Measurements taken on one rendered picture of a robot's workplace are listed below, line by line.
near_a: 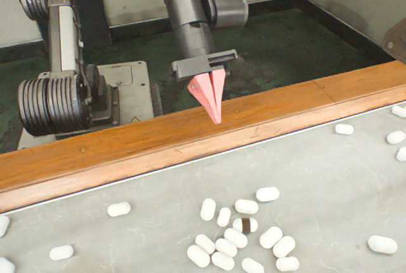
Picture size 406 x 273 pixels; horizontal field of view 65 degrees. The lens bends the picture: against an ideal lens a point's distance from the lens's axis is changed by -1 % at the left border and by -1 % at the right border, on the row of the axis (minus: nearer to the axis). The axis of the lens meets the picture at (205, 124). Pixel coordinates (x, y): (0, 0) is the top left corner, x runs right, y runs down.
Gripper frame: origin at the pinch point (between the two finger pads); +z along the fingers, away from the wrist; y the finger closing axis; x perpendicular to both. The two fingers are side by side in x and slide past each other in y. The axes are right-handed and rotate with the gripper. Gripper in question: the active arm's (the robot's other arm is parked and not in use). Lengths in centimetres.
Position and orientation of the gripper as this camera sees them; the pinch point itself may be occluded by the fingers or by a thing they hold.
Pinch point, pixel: (216, 118)
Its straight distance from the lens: 49.4
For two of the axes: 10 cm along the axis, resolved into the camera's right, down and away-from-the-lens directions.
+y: 9.4, -2.4, 2.5
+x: -2.2, 1.4, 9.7
